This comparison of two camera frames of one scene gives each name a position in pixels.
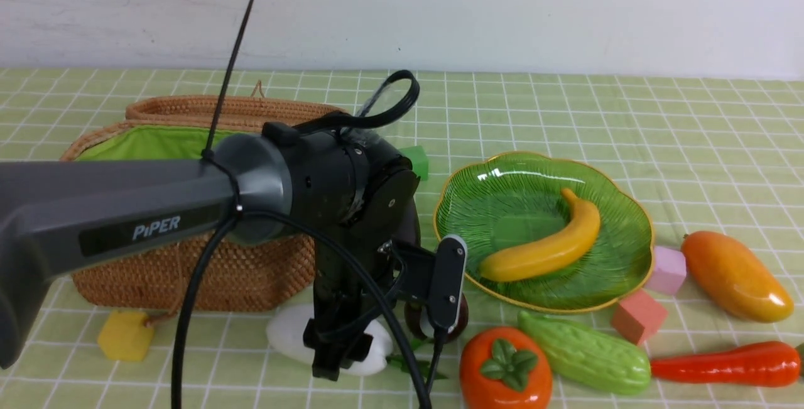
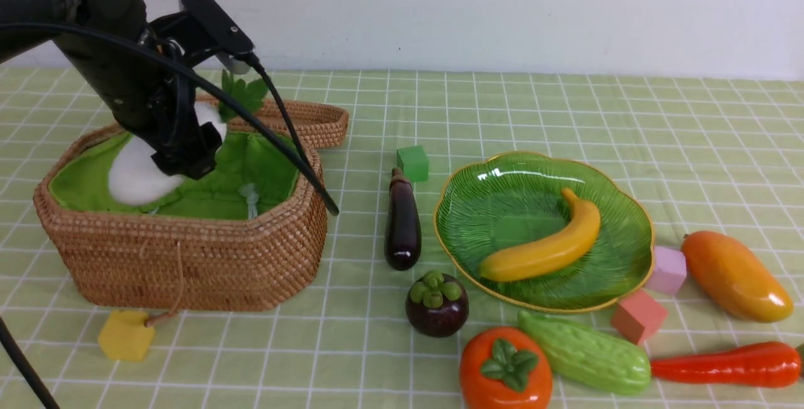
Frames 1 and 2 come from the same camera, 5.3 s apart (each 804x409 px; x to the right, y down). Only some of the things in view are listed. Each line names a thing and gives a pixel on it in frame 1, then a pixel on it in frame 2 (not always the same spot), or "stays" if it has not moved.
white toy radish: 285,327 to 136,178
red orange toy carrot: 767,364 stays
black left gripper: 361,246 to 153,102
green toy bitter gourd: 597,358 stays
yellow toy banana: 550,253 stays
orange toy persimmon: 505,368 stays
